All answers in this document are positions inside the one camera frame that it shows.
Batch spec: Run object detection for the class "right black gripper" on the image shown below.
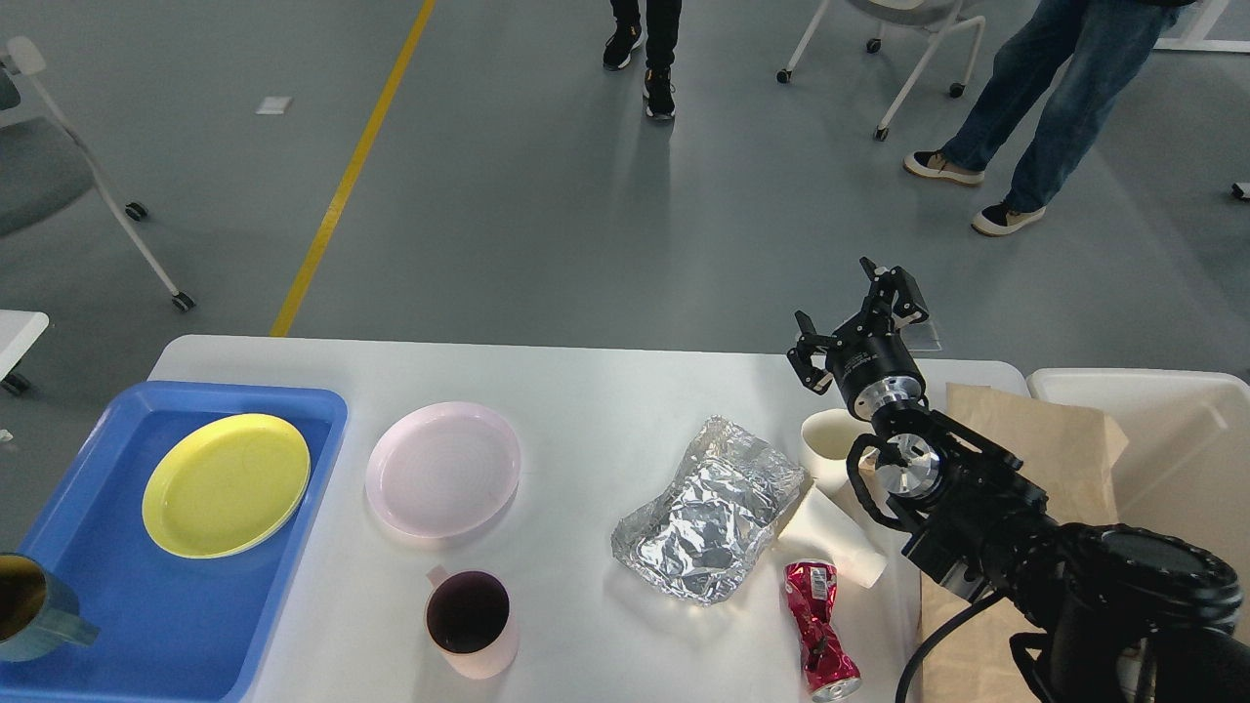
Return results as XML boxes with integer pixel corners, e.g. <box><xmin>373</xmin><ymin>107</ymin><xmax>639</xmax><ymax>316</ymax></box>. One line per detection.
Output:
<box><xmin>788</xmin><ymin>256</ymin><xmax>933</xmax><ymax>420</ymax></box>

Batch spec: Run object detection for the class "pink mug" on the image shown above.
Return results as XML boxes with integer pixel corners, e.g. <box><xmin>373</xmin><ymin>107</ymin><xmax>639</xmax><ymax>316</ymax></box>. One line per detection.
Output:
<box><xmin>425</xmin><ymin>565</ymin><xmax>520</xmax><ymax>680</ymax></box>

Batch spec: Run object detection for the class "green mug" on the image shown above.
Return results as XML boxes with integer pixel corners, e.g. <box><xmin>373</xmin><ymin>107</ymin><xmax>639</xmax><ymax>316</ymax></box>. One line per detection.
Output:
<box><xmin>1</xmin><ymin>553</ymin><xmax>100</xmax><ymax>662</ymax></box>

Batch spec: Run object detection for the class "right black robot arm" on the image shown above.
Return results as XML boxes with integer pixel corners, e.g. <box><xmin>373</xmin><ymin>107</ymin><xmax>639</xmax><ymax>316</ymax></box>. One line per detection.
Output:
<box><xmin>788</xmin><ymin>258</ymin><xmax>1249</xmax><ymax>702</ymax></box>

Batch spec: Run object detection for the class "upright white paper cup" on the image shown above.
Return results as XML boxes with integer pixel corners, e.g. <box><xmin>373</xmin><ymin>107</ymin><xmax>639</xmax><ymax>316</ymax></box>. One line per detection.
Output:
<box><xmin>799</xmin><ymin>408</ymin><xmax>873</xmax><ymax>497</ymax></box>

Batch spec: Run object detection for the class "lying white paper cup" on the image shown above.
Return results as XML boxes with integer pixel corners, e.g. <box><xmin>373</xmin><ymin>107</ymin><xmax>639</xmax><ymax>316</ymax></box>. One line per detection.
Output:
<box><xmin>776</xmin><ymin>487</ymin><xmax>888</xmax><ymax>589</ymax></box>

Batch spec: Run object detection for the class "brown paper bag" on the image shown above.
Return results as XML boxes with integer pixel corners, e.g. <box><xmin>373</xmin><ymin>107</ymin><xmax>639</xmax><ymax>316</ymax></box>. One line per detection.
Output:
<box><xmin>913</xmin><ymin>383</ymin><xmax>1128</xmax><ymax>702</ymax></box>

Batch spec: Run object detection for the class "crumpled aluminium foil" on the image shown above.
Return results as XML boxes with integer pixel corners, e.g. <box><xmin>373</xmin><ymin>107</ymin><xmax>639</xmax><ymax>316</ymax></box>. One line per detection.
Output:
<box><xmin>610</xmin><ymin>417</ymin><xmax>809</xmax><ymax>605</ymax></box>

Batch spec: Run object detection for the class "crushed red can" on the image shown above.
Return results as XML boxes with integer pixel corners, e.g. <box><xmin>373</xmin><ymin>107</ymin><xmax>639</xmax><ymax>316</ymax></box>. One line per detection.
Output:
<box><xmin>783</xmin><ymin>560</ymin><xmax>863</xmax><ymax>702</ymax></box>

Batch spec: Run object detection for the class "white plastic bin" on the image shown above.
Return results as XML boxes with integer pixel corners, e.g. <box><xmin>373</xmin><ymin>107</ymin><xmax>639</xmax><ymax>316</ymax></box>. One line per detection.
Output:
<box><xmin>1028</xmin><ymin>368</ymin><xmax>1249</xmax><ymax>587</ymax></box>

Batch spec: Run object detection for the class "person in dark clothes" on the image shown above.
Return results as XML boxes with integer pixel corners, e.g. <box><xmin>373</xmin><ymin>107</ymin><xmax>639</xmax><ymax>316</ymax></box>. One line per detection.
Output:
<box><xmin>603</xmin><ymin>1</ymin><xmax>684</xmax><ymax>123</ymax></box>

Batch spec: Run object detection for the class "person in blue jeans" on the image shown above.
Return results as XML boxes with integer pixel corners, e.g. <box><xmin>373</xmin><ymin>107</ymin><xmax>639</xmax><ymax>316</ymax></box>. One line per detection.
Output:
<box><xmin>903</xmin><ymin>1</ymin><xmax>1188</xmax><ymax>236</ymax></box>

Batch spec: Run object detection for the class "pink plate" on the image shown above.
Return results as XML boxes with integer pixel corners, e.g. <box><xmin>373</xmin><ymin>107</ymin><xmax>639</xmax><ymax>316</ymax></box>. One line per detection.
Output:
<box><xmin>363</xmin><ymin>402</ymin><xmax>523</xmax><ymax>540</ymax></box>

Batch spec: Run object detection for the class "white paper on floor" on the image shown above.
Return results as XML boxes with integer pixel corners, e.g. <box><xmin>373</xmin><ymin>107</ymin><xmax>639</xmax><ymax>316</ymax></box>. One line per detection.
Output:
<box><xmin>255</xmin><ymin>95</ymin><xmax>293</xmax><ymax>116</ymax></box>

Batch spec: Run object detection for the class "yellow plate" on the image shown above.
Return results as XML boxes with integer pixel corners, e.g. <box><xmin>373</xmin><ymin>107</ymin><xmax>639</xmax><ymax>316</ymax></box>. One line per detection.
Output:
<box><xmin>140</xmin><ymin>413</ymin><xmax>313</xmax><ymax>559</ymax></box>

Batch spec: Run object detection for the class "blue plastic tray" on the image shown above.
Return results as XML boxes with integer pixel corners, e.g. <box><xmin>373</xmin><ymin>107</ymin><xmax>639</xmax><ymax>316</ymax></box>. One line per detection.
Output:
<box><xmin>1</xmin><ymin>380</ymin><xmax>348</xmax><ymax>702</ymax></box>

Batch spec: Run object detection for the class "grey chair left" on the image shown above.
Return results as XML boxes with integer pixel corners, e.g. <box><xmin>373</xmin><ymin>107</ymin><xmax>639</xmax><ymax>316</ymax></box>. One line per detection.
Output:
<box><xmin>1</xmin><ymin>36</ymin><xmax>196</xmax><ymax>311</ymax></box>

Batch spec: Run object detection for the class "white side table left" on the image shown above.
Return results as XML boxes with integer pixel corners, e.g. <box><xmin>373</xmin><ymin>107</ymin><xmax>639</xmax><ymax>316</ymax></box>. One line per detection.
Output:
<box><xmin>1</xmin><ymin>309</ymin><xmax>50</xmax><ymax>397</ymax></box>

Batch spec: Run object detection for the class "white table frame corner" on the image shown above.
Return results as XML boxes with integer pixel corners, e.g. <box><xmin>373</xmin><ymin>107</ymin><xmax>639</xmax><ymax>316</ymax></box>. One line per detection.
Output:
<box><xmin>1153</xmin><ymin>1</ymin><xmax>1249</xmax><ymax>55</ymax></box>

